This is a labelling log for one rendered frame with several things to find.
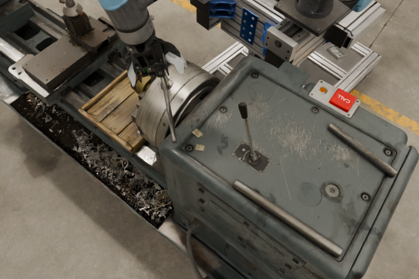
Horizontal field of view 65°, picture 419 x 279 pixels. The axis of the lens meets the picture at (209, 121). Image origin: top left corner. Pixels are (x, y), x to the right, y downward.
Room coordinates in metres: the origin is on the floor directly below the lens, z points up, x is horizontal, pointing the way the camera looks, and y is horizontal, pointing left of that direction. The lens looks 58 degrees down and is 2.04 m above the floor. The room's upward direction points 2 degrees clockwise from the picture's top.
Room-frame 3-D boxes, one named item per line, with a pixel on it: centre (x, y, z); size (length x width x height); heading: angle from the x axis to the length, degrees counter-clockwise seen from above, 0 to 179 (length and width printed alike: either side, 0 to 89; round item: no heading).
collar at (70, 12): (1.09, 0.57, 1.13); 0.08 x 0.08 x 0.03
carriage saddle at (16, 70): (1.05, 0.66, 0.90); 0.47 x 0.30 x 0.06; 144
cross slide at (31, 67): (1.04, 0.61, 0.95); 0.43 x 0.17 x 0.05; 144
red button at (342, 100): (0.57, -0.39, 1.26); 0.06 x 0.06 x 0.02; 54
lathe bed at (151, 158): (1.02, 0.62, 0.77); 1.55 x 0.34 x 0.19; 54
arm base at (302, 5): (1.11, -0.40, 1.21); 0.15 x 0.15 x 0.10
